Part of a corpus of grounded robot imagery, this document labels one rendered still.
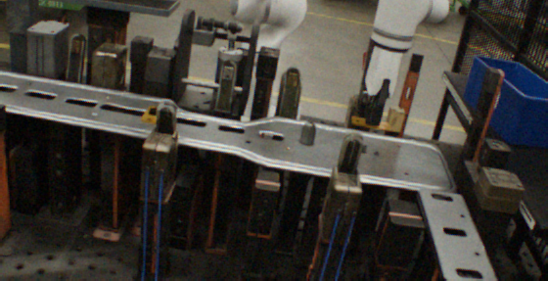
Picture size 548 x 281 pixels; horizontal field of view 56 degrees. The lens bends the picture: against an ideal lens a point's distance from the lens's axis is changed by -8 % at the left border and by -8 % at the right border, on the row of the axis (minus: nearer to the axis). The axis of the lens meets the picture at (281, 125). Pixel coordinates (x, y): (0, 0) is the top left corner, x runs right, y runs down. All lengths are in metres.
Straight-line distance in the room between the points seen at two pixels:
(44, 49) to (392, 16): 0.82
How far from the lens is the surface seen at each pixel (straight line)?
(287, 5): 1.64
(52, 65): 1.42
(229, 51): 1.37
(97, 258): 1.29
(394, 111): 1.32
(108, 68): 1.36
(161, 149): 1.02
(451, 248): 1.00
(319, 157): 1.16
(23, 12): 1.62
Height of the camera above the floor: 1.53
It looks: 25 degrees down
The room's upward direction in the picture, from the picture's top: 10 degrees clockwise
